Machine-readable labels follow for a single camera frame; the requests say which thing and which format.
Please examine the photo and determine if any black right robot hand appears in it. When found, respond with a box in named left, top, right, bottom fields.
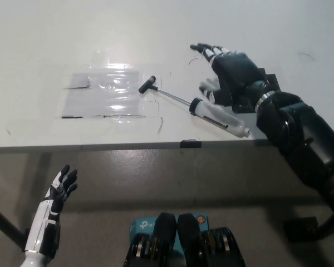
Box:
left=189, top=42, right=274, bottom=107

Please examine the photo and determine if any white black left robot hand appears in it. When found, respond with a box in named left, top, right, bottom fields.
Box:
left=19, top=164, right=78, bottom=267

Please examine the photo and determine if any large white syringe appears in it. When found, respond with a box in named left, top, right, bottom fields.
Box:
left=138, top=75, right=251, bottom=139

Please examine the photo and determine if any black holder tray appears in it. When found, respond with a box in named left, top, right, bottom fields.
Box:
left=233, top=67, right=279, bottom=114

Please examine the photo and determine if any black table leg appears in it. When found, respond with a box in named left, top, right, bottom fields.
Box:
left=0, top=200, right=26, bottom=245

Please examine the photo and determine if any clear plastic film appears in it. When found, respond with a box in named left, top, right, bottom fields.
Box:
left=55, top=50, right=164, bottom=121

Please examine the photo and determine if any teal router box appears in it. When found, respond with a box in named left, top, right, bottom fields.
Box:
left=129, top=215, right=211, bottom=259

